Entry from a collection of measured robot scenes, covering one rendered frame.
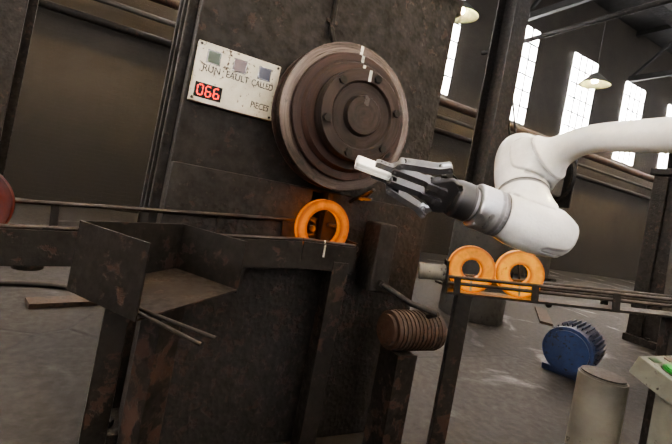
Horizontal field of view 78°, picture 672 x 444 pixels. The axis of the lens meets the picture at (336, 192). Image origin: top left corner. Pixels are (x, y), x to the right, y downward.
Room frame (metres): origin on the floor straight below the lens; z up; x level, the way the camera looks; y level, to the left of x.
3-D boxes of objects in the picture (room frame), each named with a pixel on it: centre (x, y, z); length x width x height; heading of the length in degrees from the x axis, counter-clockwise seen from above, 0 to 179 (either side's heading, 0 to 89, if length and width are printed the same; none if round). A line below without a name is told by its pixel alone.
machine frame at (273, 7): (1.72, 0.22, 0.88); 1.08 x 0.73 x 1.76; 118
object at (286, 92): (1.34, 0.02, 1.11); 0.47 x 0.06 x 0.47; 118
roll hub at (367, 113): (1.26, -0.03, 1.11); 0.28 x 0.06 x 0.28; 118
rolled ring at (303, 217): (1.35, 0.02, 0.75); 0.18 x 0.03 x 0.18; 117
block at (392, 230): (1.46, -0.18, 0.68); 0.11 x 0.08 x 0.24; 28
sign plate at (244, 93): (1.28, 0.37, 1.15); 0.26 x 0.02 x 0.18; 118
